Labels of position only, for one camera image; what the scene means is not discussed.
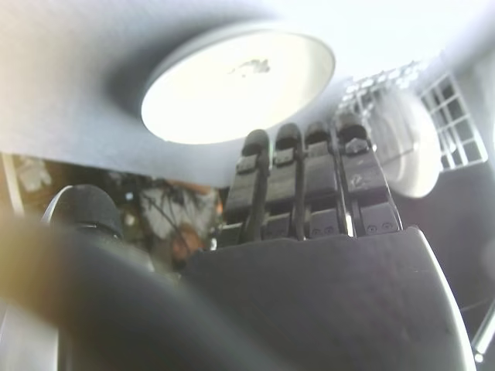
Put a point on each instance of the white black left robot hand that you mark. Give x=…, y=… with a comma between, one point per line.
x=328, y=290

